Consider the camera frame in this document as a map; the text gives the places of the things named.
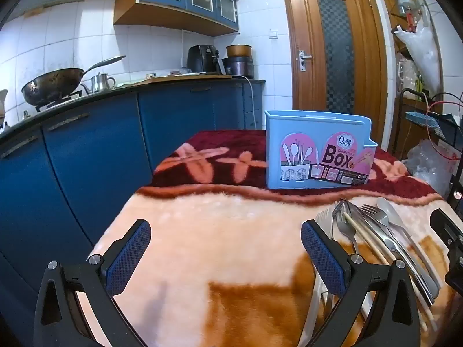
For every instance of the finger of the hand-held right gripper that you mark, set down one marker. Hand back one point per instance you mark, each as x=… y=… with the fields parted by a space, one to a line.
x=446 y=227

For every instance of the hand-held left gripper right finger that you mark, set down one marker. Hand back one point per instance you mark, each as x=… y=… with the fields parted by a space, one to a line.
x=322 y=256

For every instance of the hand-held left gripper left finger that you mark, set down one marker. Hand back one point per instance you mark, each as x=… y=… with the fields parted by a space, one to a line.
x=130 y=256

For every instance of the steel fork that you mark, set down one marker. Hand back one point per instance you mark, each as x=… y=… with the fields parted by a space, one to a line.
x=376 y=215
x=340 y=215

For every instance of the wooden chopstick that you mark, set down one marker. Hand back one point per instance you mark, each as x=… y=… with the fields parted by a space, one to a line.
x=365 y=236

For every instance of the long steel utensil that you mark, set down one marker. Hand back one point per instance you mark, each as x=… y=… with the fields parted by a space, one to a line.
x=394 y=256

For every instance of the blue plastic utensil box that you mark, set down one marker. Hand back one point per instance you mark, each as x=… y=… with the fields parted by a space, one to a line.
x=311 y=133

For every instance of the clear plastic bag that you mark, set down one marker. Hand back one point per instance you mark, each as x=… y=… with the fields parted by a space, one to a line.
x=428 y=166

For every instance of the printed fleece blanket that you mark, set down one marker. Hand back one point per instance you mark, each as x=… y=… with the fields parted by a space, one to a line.
x=224 y=231

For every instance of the blue patterned pouch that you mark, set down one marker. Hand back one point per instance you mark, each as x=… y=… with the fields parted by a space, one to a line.
x=425 y=121

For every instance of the black metal cart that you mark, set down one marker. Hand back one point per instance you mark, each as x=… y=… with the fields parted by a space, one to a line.
x=401 y=123

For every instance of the blue base cabinets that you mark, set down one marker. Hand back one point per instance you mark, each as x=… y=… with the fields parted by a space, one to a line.
x=101 y=144

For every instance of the white jug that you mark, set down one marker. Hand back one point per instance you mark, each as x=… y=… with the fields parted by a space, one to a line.
x=407 y=76

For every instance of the wooden door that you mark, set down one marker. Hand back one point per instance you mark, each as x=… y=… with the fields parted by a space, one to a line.
x=307 y=97

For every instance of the dark kitchen countertop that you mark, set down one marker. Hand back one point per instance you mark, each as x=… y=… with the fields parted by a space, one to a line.
x=119 y=90

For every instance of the gas stove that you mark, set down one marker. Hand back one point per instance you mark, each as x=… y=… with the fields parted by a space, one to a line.
x=54 y=104

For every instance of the white plastic bag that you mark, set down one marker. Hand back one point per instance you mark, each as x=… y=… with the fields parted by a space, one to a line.
x=423 y=54

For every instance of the steel kettle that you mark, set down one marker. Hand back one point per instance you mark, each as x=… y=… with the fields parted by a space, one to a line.
x=101 y=83

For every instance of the black wok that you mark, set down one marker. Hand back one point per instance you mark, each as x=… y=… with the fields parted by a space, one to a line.
x=54 y=86

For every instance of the dark rice cooker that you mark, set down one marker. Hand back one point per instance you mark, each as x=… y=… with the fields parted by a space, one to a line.
x=238 y=67

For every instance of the black air fryer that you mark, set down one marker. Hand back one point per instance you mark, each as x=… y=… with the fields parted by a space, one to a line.
x=200 y=58

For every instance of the orange pot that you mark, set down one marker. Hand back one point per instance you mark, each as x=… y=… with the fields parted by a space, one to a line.
x=238 y=50

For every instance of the white light switch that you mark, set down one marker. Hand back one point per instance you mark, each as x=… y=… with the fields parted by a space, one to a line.
x=273 y=33

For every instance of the wooden wall shelf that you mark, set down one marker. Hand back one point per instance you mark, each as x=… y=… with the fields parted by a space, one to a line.
x=389 y=0

